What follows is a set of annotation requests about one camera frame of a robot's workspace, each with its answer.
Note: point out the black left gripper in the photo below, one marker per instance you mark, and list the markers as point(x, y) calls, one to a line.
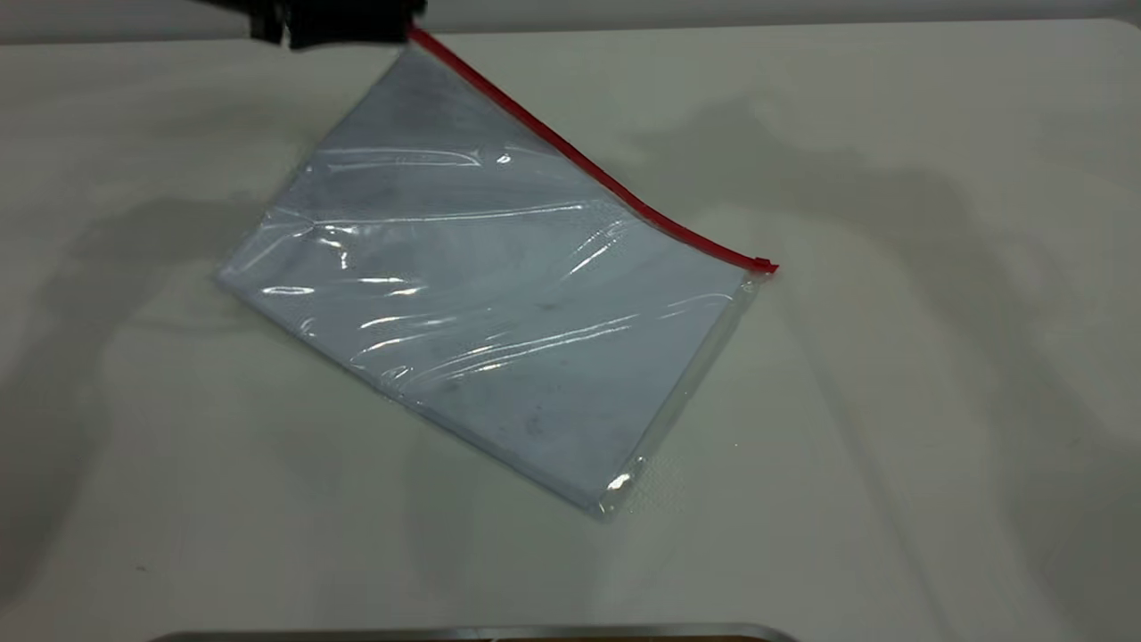
point(254, 16)

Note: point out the clear plastic red-zip bag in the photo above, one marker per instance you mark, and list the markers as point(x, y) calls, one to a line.
point(499, 303)

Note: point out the red zipper slider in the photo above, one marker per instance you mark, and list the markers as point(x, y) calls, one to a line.
point(764, 264)

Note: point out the white paper sheets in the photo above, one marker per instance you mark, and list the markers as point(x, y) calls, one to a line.
point(481, 312)

